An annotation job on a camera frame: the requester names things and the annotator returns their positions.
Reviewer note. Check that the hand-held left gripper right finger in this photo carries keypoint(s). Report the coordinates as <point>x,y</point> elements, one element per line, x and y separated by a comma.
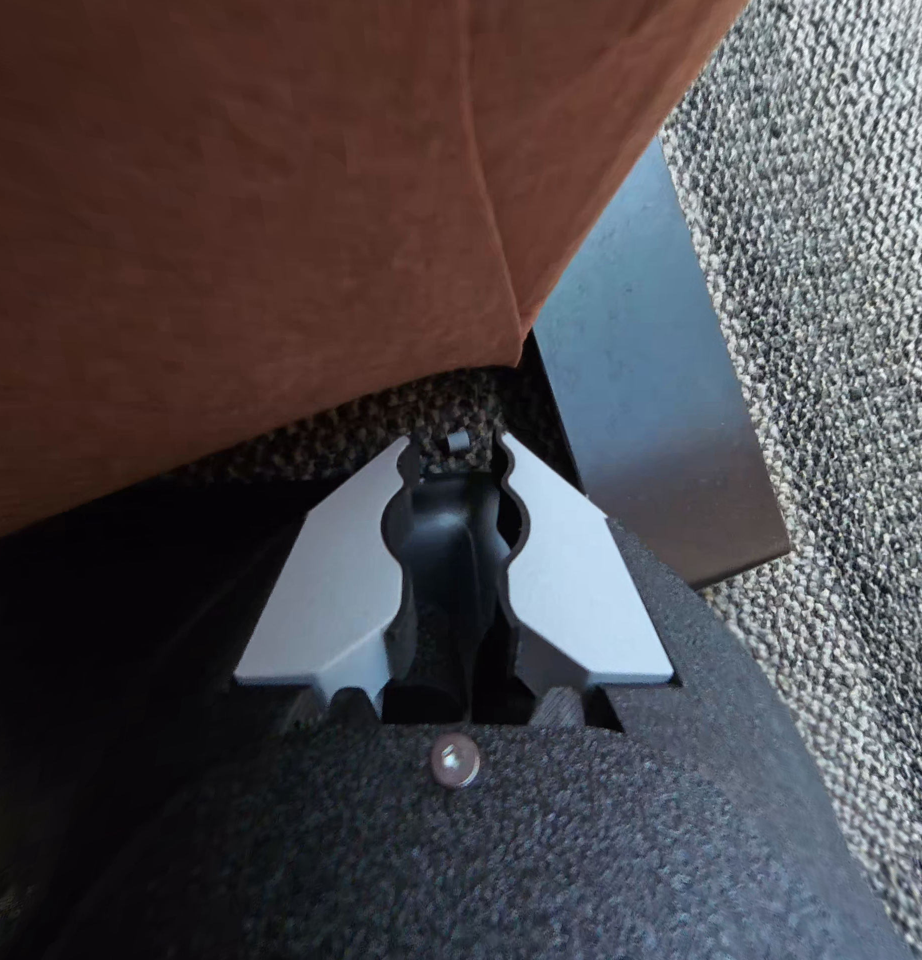
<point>581,592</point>

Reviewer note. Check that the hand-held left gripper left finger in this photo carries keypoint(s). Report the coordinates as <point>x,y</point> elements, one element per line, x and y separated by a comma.
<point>333,585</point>

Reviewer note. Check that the small grey cylinder piece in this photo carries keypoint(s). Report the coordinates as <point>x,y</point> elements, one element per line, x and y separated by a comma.
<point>455,441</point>

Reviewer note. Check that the black furniture panel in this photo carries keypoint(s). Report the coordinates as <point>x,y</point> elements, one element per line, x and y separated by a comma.
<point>641,375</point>

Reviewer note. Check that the brown cloth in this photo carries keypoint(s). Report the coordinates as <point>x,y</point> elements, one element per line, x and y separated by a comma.
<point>243,187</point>

